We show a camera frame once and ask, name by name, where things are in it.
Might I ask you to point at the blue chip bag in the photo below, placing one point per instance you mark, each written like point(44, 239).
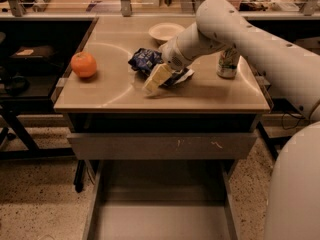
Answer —
point(145, 60)

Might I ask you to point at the grey drawer cabinet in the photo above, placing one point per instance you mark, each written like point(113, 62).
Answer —
point(113, 100)

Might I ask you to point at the closed top drawer front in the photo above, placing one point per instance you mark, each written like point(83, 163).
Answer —
point(161, 146)

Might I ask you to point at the green white soda can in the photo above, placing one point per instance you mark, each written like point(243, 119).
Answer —
point(227, 64)

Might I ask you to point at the dark box with label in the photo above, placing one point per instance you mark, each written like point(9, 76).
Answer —
point(35, 54)

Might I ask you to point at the white ceramic bowl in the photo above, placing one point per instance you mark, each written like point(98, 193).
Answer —
point(163, 32)

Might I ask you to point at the black headphones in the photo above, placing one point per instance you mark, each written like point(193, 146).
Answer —
point(16, 85)

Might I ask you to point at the black side table left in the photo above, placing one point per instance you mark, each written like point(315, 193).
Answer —
point(67, 35)

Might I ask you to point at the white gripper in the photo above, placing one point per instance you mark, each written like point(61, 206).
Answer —
point(172, 56)

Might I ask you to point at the open middle drawer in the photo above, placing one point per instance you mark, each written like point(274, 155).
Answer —
point(161, 200)

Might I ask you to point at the orange fruit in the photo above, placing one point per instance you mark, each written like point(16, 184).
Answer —
point(83, 64)

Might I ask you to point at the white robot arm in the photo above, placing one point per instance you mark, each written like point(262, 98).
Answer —
point(293, 209)

